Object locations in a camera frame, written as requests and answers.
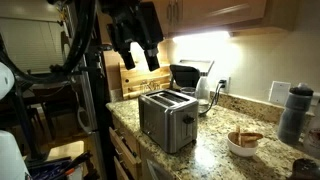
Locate wooden upper cabinet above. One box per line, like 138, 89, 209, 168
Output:
153, 0, 301, 38

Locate blue tool clutter pile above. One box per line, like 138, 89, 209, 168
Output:
26, 150, 101, 180

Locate black stereo camera bar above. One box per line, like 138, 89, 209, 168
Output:
89, 43, 114, 54

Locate black power plug cable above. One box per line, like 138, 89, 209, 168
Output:
199, 79, 228, 116

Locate wooden drawer cabinet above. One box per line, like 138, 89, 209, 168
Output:
108, 114, 144, 180

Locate stainless steel two-slot toaster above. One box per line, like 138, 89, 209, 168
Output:
137, 88, 200, 155

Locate clear glass measuring cup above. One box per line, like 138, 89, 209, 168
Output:
179, 86, 198, 98

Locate white wall outlet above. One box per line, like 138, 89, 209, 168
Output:
218, 77, 232, 94

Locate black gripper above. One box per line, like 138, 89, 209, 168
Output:
101, 0, 165, 72

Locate dark dining chair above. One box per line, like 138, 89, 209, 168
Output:
31, 83, 84, 141

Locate stainless steel refrigerator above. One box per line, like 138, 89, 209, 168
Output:
61, 0, 108, 180

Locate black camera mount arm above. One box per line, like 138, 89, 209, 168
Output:
26, 49, 101, 81

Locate white window blinds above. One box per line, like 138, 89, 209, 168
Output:
0, 18, 64, 74

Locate black vertical stand pole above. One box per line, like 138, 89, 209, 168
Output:
74, 13, 116, 180

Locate wooden cutting board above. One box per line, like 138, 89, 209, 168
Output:
118, 61, 172, 100

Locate black coffee maker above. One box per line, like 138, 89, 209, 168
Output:
169, 59, 215, 91

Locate grey water bottle black cap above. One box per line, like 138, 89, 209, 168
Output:
277, 82, 315, 146

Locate white ceramic bowl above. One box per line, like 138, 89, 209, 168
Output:
227, 131, 264, 158

